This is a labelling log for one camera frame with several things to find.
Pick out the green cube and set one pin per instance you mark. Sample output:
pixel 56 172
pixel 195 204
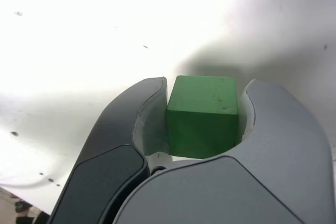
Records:
pixel 202 108

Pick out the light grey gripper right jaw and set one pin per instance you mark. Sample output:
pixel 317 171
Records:
pixel 236 190

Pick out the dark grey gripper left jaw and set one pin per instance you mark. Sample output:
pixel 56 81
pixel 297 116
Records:
pixel 105 155

